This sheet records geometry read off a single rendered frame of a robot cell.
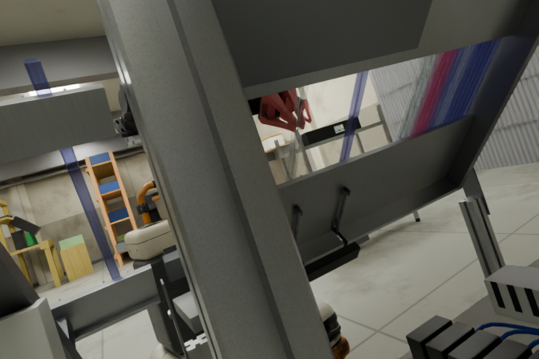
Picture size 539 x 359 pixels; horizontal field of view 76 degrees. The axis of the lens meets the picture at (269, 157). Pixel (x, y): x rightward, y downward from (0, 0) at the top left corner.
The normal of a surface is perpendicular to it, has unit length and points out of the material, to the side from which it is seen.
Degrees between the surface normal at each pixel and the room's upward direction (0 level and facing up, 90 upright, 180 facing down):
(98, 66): 90
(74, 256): 90
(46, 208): 90
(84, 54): 90
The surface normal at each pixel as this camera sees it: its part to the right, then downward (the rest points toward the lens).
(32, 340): 0.40, -0.16
